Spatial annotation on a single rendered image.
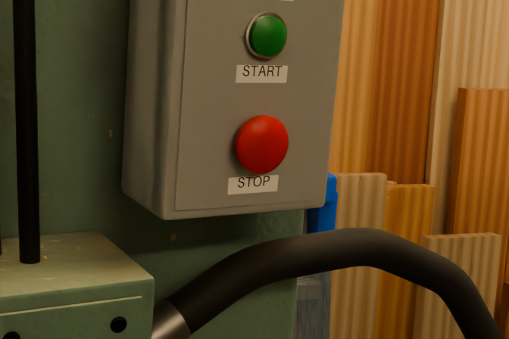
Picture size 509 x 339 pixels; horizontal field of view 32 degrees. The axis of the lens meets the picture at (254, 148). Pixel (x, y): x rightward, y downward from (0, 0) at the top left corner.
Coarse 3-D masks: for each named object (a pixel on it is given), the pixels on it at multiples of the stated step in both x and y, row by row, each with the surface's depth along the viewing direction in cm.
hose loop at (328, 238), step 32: (256, 256) 49; (288, 256) 50; (320, 256) 51; (352, 256) 52; (384, 256) 54; (416, 256) 55; (192, 288) 48; (224, 288) 48; (256, 288) 49; (448, 288) 58; (160, 320) 46; (192, 320) 47; (480, 320) 60
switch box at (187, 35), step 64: (192, 0) 42; (256, 0) 43; (320, 0) 45; (128, 64) 47; (192, 64) 42; (256, 64) 44; (320, 64) 46; (128, 128) 47; (192, 128) 43; (320, 128) 47; (128, 192) 47; (192, 192) 44; (320, 192) 48
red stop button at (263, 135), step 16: (240, 128) 44; (256, 128) 44; (272, 128) 44; (240, 144) 44; (256, 144) 44; (272, 144) 44; (288, 144) 45; (240, 160) 44; (256, 160) 44; (272, 160) 45
